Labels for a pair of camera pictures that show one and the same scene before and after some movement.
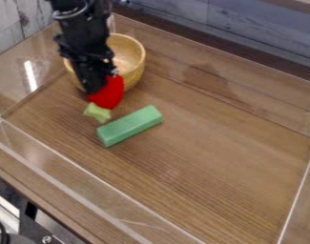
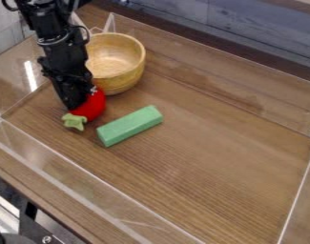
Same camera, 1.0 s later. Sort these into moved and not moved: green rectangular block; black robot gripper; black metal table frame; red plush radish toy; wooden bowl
Moved: red plush radish toy; black robot gripper
Not moved: wooden bowl; green rectangular block; black metal table frame
